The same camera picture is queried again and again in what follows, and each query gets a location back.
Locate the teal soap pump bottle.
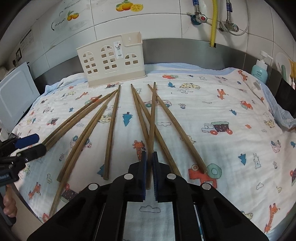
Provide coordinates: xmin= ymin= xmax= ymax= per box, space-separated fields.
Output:
xmin=251 ymin=50 xmax=273 ymax=84

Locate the white microwave oven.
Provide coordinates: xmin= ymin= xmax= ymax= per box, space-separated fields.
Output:
xmin=0 ymin=63 xmax=40 ymax=133

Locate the braided metal hose left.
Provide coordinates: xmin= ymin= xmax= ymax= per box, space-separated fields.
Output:
xmin=191 ymin=0 xmax=201 ymax=15

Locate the chrome angle valve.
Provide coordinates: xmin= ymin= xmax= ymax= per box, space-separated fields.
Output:
xmin=219 ymin=21 xmax=239 ymax=33

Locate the white rice spoon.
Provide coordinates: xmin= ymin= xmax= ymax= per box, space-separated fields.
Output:
xmin=275 ymin=52 xmax=292 ymax=84

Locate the black utensil container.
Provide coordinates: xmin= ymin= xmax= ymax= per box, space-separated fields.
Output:
xmin=267 ymin=69 xmax=296 ymax=115

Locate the person's left hand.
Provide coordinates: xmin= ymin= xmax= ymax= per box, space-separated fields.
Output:
xmin=3 ymin=185 xmax=18 ymax=218

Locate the braided metal hose right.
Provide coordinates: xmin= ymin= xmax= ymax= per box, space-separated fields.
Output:
xmin=225 ymin=0 xmax=233 ymax=24

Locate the beige plastic utensil holder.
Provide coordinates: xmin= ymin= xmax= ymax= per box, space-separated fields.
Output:
xmin=76 ymin=32 xmax=145 ymax=87

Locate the braided metal hose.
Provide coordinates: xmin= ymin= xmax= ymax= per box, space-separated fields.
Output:
xmin=191 ymin=0 xmax=201 ymax=15
xmin=225 ymin=0 xmax=233 ymax=24

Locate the wooden chopstick long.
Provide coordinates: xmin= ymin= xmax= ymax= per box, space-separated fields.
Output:
xmin=49 ymin=90 xmax=117 ymax=217

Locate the wall power socket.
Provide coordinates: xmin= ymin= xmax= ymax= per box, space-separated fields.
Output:
xmin=16 ymin=48 xmax=22 ymax=62

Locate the yellow gas hose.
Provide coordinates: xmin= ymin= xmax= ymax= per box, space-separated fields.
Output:
xmin=209 ymin=0 xmax=218 ymax=49

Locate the wooden chopstick pair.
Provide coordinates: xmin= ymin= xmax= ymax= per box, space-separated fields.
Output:
xmin=57 ymin=99 xmax=109 ymax=182

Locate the cartoon print white cloth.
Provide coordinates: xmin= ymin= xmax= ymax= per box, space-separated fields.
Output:
xmin=13 ymin=69 xmax=295 ymax=235

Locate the red-handled water valve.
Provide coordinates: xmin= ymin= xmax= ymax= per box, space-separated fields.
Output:
xmin=187 ymin=13 xmax=208 ymax=26

